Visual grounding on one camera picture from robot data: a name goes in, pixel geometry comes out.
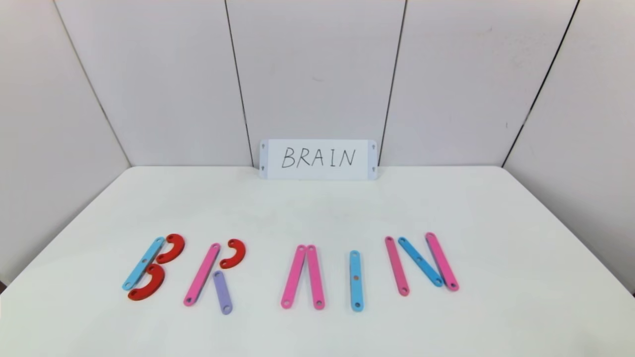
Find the red C-shaped piece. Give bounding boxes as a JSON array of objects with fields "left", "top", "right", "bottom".
[
  {"left": 156, "top": 234, "right": 186, "bottom": 264},
  {"left": 220, "top": 238, "right": 247, "bottom": 270},
  {"left": 127, "top": 263, "right": 166, "bottom": 301}
]

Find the pink bar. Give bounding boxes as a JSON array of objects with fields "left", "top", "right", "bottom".
[
  {"left": 306, "top": 244, "right": 326, "bottom": 311},
  {"left": 385, "top": 236, "right": 410, "bottom": 297},
  {"left": 425, "top": 232, "right": 460, "bottom": 292},
  {"left": 183, "top": 242, "right": 221, "bottom": 307},
  {"left": 280, "top": 244, "right": 307, "bottom": 310}
]

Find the short blue bar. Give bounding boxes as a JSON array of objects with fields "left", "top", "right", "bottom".
[{"left": 398, "top": 237, "right": 444, "bottom": 288}]

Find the short purple bar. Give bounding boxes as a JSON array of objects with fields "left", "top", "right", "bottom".
[{"left": 213, "top": 270, "right": 233, "bottom": 315}]

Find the white BRAIN sign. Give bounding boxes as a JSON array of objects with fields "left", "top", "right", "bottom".
[{"left": 259, "top": 139, "right": 378, "bottom": 180}]

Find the light blue three-hole bar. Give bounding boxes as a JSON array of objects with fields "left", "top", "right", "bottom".
[
  {"left": 122, "top": 237, "right": 165, "bottom": 291},
  {"left": 349, "top": 250, "right": 365, "bottom": 312}
]

